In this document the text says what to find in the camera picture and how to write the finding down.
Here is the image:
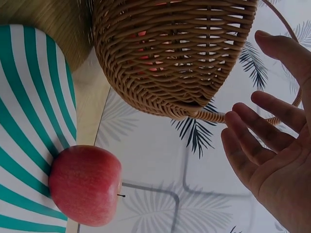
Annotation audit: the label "person's right hand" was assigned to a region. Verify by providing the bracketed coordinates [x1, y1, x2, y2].
[220, 30, 311, 233]

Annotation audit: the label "red apple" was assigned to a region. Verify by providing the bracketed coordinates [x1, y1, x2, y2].
[48, 145, 126, 228]

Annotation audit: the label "green and white striped mat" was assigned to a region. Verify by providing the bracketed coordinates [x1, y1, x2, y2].
[0, 24, 78, 233]

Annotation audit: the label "woven wicker basket with handle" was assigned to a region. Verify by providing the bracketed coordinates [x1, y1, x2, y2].
[91, 0, 303, 127]

